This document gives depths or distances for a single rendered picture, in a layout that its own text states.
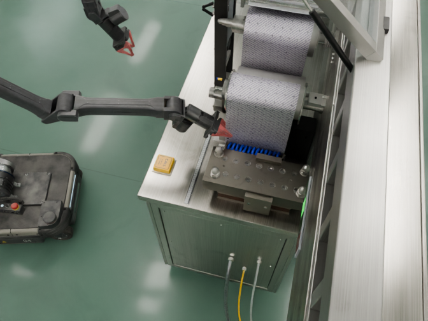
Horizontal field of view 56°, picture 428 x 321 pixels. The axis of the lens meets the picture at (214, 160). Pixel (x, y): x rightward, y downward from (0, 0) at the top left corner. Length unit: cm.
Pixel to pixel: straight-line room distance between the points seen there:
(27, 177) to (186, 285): 113
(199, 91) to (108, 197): 109
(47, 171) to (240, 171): 144
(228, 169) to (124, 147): 149
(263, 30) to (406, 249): 87
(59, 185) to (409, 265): 201
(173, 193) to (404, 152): 87
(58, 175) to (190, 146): 109
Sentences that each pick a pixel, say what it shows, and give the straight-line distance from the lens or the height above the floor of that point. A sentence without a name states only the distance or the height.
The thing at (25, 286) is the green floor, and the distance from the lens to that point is 262.
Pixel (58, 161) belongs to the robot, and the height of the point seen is 24.
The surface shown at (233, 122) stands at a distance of 148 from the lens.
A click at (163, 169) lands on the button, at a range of 164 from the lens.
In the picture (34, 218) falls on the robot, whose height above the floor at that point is 24.
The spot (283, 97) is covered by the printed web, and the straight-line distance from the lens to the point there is 137.
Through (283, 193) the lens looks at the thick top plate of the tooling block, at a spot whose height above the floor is 103.
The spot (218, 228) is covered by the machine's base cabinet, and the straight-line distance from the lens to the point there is 169.
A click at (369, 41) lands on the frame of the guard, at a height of 170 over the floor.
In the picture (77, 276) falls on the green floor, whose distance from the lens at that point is 254.
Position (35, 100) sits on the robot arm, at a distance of 152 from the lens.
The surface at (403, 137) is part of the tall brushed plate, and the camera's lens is 119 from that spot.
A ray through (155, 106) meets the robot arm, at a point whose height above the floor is 122.
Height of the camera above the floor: 231
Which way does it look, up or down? 57 degrees down
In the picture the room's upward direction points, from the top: straight up
